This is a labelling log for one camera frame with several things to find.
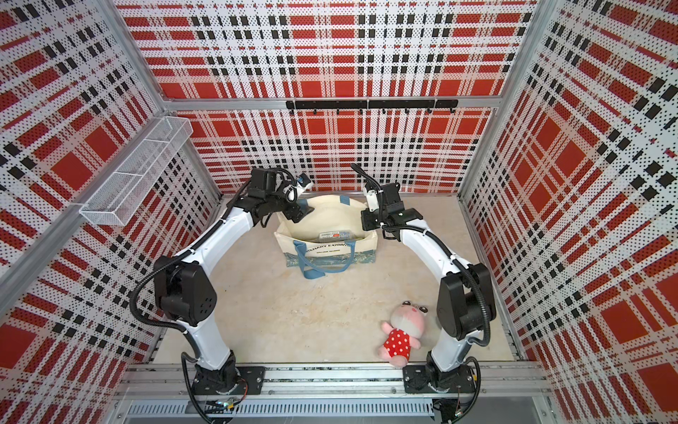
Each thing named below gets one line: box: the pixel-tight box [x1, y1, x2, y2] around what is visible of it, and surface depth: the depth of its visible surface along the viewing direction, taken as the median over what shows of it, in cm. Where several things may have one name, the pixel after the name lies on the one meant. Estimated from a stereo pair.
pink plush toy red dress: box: [377, 300, 430, 368], surface depth 78 cm
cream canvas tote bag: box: [273, 194, 378, 281], surface depth 92 cm
